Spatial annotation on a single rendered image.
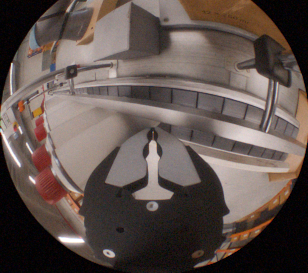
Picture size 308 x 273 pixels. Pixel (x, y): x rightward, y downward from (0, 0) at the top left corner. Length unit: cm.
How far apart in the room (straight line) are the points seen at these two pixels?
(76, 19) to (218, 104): 42
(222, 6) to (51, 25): 38
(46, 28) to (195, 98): 43
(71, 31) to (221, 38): 40
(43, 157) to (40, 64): 806
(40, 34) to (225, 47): 46
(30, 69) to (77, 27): 790
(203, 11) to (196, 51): 8
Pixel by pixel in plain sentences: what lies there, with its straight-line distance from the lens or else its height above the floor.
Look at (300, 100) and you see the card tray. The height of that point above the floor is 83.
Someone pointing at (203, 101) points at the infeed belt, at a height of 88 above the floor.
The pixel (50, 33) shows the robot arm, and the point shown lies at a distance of 39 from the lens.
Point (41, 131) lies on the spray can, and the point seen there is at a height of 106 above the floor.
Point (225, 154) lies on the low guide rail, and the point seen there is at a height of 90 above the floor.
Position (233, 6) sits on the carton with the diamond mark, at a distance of 15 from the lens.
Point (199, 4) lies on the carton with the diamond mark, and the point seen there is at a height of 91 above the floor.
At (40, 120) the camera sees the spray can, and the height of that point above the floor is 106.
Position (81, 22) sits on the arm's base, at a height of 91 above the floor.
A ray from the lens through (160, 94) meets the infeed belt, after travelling 17.
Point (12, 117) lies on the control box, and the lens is 70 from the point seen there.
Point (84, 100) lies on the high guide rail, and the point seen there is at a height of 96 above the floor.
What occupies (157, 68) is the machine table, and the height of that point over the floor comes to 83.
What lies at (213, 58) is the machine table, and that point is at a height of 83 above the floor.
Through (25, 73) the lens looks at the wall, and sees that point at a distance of 831.
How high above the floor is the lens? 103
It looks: 51 degrees down
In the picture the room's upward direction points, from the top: 130 degrees counter-clockwise
